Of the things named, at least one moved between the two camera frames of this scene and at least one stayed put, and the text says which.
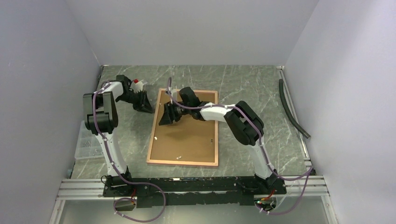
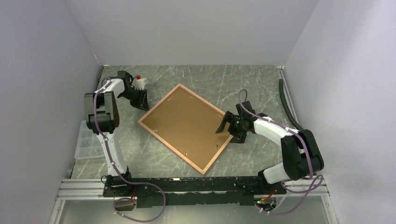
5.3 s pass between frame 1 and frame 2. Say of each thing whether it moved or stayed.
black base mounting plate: stayed
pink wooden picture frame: moved
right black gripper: moved
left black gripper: stayed
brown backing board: moved
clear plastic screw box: stayed
